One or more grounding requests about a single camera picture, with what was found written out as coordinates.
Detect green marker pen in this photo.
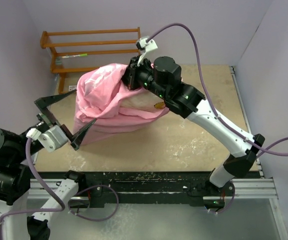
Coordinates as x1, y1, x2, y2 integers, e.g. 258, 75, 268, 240
61, 53, 88, 59

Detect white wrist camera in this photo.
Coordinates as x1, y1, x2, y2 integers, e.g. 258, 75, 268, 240
26, 125, 68, 153
136, 36, 158, 67

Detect pink pillowcase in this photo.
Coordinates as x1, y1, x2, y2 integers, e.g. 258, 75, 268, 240
73, 63, 169, 145

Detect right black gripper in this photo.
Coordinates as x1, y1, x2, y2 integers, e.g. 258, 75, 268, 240
117, 54, 169, 100

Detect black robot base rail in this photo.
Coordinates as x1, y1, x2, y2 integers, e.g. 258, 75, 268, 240
57, 170, 234, 209

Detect yellow white pillow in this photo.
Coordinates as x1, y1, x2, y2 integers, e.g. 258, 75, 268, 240
120, 90, 166, 113

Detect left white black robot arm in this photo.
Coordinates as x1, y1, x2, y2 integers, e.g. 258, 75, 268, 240
0, 93, 91, 240

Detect orange wooden rack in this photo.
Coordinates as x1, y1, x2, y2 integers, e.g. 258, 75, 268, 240
40, 26, 143, 95

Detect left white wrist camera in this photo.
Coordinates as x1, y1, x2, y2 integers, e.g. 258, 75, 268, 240
26, 125, 68, 153

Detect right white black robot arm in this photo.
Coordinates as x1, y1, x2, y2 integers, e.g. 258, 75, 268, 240
122, 56, 265, 196

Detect small white card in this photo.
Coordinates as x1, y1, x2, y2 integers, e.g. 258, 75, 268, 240
68, 85, 77, 92

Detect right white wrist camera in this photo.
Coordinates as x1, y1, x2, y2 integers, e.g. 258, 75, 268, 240
136, 36, 158, 67

